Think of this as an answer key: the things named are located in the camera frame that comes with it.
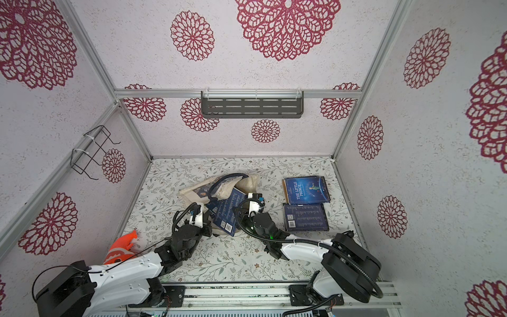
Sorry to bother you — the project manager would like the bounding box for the blue book lifted from bag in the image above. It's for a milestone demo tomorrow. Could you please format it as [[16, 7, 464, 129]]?
[[206, 187, 247, 236]]

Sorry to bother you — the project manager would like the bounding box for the Little Prince blue book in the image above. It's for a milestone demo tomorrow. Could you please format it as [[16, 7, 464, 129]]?
[[283, 176, 331, 205]]

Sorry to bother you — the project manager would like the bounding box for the cream canvas tote bag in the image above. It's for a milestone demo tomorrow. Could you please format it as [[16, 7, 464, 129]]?
[[179, 173, 260, 235]]

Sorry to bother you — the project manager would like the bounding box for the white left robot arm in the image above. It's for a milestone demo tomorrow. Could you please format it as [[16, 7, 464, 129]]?
[[33, 221, 212, 316]]

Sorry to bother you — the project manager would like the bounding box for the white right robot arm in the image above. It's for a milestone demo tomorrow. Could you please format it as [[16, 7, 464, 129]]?
[[234, 198, 384, 303]]

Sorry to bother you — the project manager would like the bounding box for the red plastic object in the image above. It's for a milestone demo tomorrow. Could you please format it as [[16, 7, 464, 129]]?
[[104, 230, 138, 265]]

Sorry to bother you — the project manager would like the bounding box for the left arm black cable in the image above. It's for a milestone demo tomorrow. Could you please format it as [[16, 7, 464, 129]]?
[[171, 201, 201, 235]]

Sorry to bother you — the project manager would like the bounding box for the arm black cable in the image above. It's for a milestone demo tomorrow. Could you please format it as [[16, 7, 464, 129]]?
[[233, 197, 384, 317], [171, 201, 201, 235]]

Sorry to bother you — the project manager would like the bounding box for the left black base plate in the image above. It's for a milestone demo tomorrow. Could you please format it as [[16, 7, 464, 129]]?
[[128, 285, 186, 309]]

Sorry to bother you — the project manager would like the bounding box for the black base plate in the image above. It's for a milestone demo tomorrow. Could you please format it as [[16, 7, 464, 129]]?
[[128, 285, 186, 309], [289, 284, 326, 306]]

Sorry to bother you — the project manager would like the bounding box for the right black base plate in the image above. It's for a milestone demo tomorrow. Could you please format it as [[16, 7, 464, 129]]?
[[289, 284, 326, 306]]

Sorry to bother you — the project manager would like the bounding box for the aluminium front rail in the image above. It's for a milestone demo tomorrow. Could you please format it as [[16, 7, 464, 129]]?
[[90, 281, 403, 314]]

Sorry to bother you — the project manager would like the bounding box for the grey slotted wall shelf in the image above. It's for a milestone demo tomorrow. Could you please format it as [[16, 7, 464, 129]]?
[[201, 91, 304, 119]]

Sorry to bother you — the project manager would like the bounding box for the black wire wall rack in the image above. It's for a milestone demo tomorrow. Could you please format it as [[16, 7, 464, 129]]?
[[69, 125, 121, 180]]

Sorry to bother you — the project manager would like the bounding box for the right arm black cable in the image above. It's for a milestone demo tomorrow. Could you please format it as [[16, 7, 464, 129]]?
[[233, 197, 384, 317]]

